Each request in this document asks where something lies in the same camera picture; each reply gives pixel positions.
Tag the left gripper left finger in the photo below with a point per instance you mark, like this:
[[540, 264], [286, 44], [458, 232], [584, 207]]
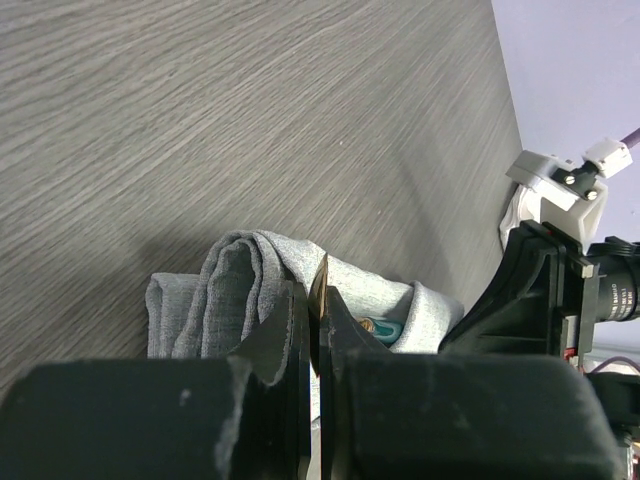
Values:
[[242, 416]]

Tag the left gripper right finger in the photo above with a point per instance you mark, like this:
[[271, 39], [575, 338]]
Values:
[[419, 416]]

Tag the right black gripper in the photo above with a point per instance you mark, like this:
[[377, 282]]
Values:
[[547, 296]]

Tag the green handled gold utensil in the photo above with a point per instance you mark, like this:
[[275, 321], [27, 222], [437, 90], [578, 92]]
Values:
[[385, 331]]

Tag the grey cloth napkin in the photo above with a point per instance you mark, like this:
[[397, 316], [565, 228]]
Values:
[[208, 314]]

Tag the white folded towel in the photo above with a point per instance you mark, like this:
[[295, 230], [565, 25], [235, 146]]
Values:
[[524, 205]]

